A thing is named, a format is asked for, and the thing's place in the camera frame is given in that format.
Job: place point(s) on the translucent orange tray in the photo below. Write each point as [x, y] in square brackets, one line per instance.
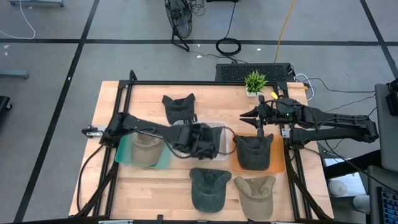
[280, 155]

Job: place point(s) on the black aluminium table frame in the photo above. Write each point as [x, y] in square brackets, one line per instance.
[199, 83]

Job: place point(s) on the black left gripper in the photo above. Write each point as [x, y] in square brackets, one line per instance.
[196, 141]

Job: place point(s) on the black baseball cap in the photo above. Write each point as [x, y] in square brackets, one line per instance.
[253, 155]
[178, 109]

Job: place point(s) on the grey desk base bar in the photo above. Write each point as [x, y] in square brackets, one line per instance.
[37, 2]

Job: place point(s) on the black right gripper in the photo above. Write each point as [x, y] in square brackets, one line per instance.
[272, 112]

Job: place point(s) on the black desk device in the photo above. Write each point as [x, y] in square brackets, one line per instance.
[393, 99]

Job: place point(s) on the grey desk leg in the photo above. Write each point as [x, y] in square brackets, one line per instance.
[14, 74]

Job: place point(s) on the black desk leg bar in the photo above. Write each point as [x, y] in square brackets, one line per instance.
[367, 158]

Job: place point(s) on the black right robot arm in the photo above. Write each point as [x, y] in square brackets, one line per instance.
[342, 119]

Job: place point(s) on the tan baseball cap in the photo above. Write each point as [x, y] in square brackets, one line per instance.
[146, 152]
[255, 202]

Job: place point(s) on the grey keyboard desk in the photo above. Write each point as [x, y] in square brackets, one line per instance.
[373, 186]

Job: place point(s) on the small green potted plant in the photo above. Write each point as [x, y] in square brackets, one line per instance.
[255, 82]

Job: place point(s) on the black camera clip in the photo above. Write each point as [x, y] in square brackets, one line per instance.
[160, 217]

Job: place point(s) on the translucent green tray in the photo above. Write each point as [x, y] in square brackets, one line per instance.
[122, 155]

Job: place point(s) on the silver metal bracket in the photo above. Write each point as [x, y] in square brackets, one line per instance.
[115, 222]

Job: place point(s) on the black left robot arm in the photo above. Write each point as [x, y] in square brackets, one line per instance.
[140, 124]

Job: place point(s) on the dark computer keyboard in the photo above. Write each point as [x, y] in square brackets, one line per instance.
[390, 207]

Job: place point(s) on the grey side desk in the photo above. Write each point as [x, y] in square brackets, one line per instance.
[387, 140]

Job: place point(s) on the clear plastic bin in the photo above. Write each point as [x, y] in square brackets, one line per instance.
[225, 154]

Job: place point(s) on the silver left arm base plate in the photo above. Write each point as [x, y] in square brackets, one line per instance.
[94, 132]

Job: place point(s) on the dark green baseball cap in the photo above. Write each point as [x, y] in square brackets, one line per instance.
[219, 133]
[209, 193]

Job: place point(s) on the black floor fan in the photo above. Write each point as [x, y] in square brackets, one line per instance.
[178, 15]

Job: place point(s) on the black computer case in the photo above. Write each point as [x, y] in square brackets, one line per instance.
[230, 73]

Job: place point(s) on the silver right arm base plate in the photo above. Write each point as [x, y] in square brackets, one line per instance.
[286, 133]

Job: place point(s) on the person's white shoe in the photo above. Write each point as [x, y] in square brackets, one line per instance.
[337, 188]
[362, 203]

